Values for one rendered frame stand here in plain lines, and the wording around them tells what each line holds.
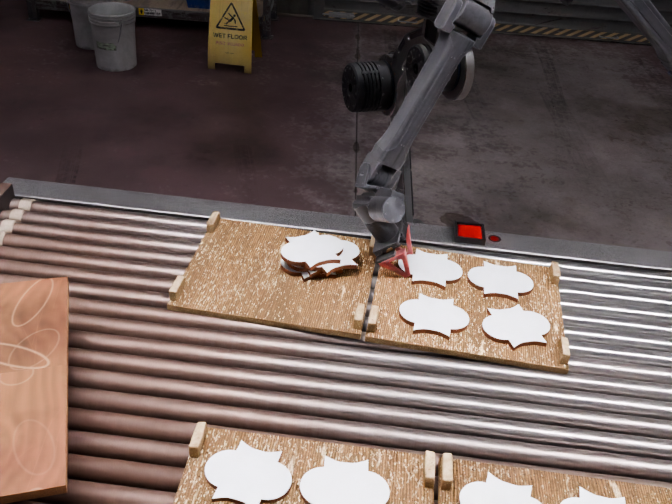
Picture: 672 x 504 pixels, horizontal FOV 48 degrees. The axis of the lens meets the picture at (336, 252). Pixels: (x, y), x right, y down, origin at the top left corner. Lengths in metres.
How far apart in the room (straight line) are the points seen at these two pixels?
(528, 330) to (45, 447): 0.95
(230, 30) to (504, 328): 3.85
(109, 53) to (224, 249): 3.53
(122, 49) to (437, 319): 3.90
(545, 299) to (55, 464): 1.07
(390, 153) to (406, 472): 0.68
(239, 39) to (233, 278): 3.60
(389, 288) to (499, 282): 0.25
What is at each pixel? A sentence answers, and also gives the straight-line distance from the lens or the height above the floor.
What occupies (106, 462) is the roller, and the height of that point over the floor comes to 0.92.
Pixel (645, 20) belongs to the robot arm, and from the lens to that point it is 1.91.
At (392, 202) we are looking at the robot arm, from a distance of 1.58.
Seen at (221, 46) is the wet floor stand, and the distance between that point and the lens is 5.19.
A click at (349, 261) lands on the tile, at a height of 0.97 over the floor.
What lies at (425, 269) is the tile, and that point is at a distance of 1.73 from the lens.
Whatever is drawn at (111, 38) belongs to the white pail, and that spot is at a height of 0.22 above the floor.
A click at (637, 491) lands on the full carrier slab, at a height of 0.94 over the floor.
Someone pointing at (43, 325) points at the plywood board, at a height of 1.04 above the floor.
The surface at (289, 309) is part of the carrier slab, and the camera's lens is 1.59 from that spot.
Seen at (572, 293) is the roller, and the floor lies 0.91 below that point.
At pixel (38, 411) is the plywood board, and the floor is 1.04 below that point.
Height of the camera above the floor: 1.95
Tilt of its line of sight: 35 degrees down
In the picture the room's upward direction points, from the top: 5 degrees clockwise
